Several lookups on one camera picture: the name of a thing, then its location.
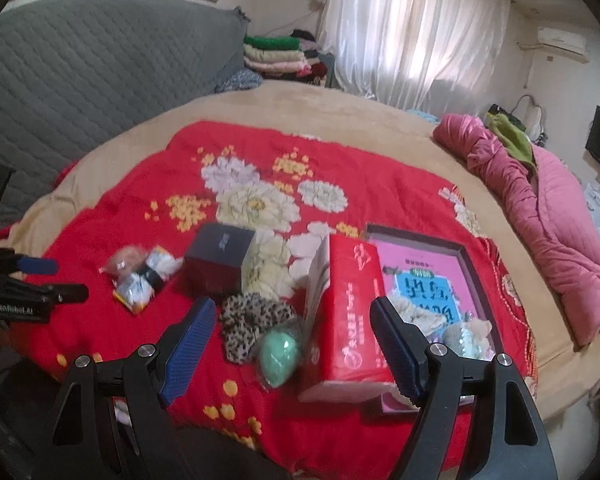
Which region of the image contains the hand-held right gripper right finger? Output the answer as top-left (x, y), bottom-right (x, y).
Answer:
top-left (369, 296), bottom-right (556, 480)

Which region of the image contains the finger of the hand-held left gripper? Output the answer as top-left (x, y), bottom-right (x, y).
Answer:
top-left (10, 255), bottom-right (61, 277)
top-left (45, 282), bottom-right (90, 306)

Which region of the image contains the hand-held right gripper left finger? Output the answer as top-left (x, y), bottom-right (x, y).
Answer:
top-left (32, 296), bottom-right (218, 480)

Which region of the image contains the cream fluffy scrunchie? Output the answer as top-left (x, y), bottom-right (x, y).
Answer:
top-left (392, 294), bottom-right (448, 336)

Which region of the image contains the small white foil packet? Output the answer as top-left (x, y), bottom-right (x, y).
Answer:
top-left (112, 277), bottom-right (153, 316)

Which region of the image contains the leopard print scrunchie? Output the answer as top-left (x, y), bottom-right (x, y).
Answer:
top-left (219, 291), bottom-right (301, 363)

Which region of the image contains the red tissue pack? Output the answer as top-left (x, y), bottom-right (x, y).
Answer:
top-left (297, 234), bottom-right (406, 406)

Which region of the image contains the pale teal scrunchie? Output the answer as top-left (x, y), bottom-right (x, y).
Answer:
top-left (442, 324), bottom-right (483, 361)

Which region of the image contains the green egg-shaped sponge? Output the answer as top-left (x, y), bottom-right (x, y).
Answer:
top-left (257, 327), bottom-right (306, 391)

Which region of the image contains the grey box with pink liner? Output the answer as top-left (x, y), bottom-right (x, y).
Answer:
top-left (362, 222), bottom-right (506, 413)

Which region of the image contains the dark grey small box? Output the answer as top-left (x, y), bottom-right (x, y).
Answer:
top-left (182, 223), bottom-right (257, 296)

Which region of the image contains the red floral blanket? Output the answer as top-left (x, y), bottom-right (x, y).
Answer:
top-left (0, 120), bottom-right (538, 480)

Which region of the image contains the grey quilted headboard cover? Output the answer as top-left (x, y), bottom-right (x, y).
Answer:
top-left (0, 0), bottom-right (251, 221)

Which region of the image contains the pink quilt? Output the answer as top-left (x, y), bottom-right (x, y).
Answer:
top-left (432, 114), bottom-right (600, 346)

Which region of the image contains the green cloth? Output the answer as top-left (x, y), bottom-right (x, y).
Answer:
top-left (485, 112), bottom-right (536, 171)

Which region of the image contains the beige bed sheet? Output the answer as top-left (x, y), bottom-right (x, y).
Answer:
top-left (0, 82), bottom-right (600, 421)

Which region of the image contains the blue patterned cloth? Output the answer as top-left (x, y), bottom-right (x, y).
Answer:
top-left (215, 67), bottom-right (263, 93)

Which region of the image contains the white bag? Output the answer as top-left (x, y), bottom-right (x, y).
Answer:
top-left (515, 94), bottom-right (546, 146)

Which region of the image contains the stack of folded clothes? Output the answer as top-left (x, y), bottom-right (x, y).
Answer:
top-left (242, 30), bottom-right (331, 88)

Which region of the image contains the white curtain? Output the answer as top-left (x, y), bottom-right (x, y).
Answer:
top-left (317, 0), bottom-right (511, 116)

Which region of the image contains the white air conditioner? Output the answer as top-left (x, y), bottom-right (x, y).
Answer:
top-left (537, 27), bottom-right (591, 56)

